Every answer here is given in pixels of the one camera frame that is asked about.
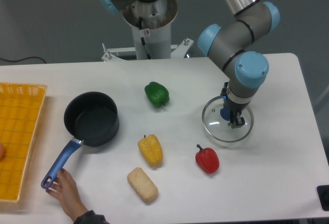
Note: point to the glass lid with blue knob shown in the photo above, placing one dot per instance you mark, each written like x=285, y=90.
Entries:
x=215, y=118

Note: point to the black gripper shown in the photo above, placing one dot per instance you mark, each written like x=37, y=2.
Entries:
x=236, y=101

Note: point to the dark pot with blue handle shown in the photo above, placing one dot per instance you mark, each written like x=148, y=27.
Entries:
x=92, y=119

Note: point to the black device at table edge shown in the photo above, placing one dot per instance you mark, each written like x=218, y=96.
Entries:
x=323, y=194

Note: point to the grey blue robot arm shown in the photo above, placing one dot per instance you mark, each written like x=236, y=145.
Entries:
x=226, y=47

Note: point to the green bell pepper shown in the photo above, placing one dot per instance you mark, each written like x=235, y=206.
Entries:
x=157, y=94

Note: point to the yellow woven basket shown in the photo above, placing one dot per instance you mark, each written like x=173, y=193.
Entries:
x=21, y=105

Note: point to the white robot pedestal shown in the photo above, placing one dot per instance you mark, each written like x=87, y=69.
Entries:
x=151, y=29

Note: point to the person's hand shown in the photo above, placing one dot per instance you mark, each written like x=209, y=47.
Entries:
x=66, y=192

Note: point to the red bell pepper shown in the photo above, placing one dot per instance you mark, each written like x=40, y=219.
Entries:
x=207, y=159

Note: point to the beige bread loaf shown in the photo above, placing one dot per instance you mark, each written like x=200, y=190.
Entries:
x=143, y=185

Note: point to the dark sleeved forearm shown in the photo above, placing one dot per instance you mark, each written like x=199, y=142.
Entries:
x=90, y=217

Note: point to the yellow bell pepper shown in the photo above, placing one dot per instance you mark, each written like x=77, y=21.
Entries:
x=151, y=150

